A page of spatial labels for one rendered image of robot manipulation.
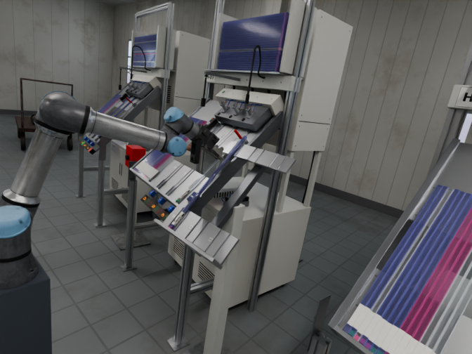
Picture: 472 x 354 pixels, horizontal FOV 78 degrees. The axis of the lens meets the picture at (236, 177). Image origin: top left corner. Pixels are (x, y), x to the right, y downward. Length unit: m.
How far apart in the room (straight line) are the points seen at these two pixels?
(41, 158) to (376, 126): 4.04
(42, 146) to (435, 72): 4.15
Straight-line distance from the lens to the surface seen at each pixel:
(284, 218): 1.82
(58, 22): 9.67
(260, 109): 1.55
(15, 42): 9.37
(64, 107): 1.07
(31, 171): 1.24
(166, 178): 1.60
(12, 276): 1.22
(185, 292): 1.51
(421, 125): 4.40
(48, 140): 1.21
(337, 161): 4.71
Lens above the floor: 1.24
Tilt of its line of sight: 15 degrees down
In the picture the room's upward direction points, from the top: 9 degrees clockwise
